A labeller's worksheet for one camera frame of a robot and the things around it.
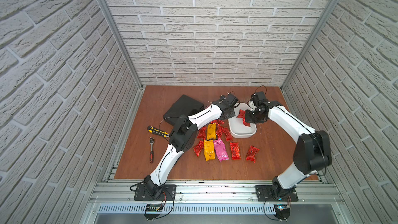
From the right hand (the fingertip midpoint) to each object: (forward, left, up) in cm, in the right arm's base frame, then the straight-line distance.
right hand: (249, 119), depth 90 cm
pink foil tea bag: (-15, +19, -7) cm, 25 cm away
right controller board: (-44, -7, -11) cm, 46 cm away
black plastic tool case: (+15, +40, -3) cm, 43 cm away
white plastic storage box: (-1, +6, -8) cm, 10 cm away
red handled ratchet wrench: (-6, +59, -7) cm, 60 cm away
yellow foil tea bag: (-15, +25, -6) cm, 30 cm away
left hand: (+7, +7, -3) cm, 10 cm away
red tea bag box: (-2, +3, +1) cm, 4 cm away
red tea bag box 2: (-16, +11, -7) cm, 20 cm away
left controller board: (-41, +54, -11) cm, 69 cm away
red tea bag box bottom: (-18, +2, -7) cm, 20 cm away
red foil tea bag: (-12, +31, -8) cm, 34 cm away
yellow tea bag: (-4, +23, -6) cm, 24 cm away
